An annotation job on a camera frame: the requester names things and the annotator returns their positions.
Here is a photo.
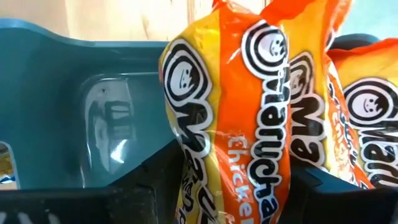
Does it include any teal plastic bin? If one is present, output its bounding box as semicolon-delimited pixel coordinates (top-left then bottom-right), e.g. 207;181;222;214
0;17;382;190

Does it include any orange chicken noodle packet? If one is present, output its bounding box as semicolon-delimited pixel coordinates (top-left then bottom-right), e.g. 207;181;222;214
261;0;374;189
158;0;292;224
326;37;398;189

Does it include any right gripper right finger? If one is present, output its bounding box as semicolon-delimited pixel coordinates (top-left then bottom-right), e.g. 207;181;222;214
279;158;398;224

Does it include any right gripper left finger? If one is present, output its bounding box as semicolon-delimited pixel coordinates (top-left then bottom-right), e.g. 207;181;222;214
0;138;185;224

